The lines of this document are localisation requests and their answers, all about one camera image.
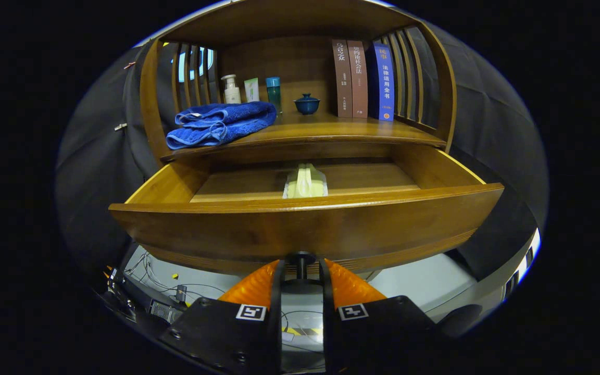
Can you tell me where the light brown book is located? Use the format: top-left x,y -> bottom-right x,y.
347,40 -> 369,119

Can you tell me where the black perforated box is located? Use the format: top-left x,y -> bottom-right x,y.
148,298 -> 185,324

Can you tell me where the brown wooden cabinet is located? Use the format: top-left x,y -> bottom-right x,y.
139,0 -> 458,167

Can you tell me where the white pump bottle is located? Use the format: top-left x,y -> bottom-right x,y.
221,74 -> 242,105

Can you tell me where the wooden countertop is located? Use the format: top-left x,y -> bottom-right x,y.
162,109 -> 446,159

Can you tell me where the teal capped bottle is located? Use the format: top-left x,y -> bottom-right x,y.
266,77 -> 282,113

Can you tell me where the folded blue towel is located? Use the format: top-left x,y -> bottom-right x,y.
166,101 -> 278,151

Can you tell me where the brown wooden drawer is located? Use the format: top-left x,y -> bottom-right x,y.
108,143 -> 505,284

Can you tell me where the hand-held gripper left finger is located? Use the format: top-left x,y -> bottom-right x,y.
159,259 -> 285,375

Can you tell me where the dark brown book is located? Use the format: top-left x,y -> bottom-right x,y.
331,39 -> 353,118

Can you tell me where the blue book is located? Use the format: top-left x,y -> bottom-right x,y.
367,42 -> 395,122

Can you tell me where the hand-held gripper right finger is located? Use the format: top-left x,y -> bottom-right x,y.
320,258 -> 439,375

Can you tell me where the blue lidded teacup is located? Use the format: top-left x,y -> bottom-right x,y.
294,93 -> 321,115

